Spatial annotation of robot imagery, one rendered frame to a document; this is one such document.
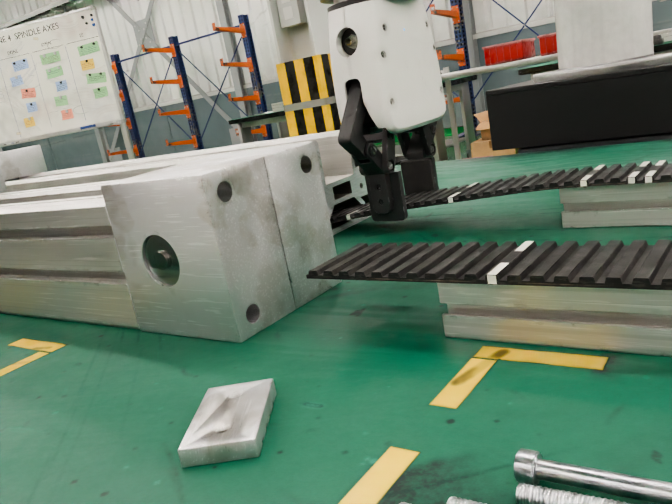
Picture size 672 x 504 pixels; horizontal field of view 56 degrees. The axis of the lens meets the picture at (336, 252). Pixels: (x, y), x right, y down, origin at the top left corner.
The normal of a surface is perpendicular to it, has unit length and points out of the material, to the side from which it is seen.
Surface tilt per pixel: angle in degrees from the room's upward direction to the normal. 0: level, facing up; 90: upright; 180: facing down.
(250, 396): 0
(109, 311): 90
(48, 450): 0
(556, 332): 90
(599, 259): 0
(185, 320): 90
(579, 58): 89
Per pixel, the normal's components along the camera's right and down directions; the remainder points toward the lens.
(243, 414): -0.18, -0.95
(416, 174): -0.57, 0.31
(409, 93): 0.79, -0.01
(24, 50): -0.26, 0.29
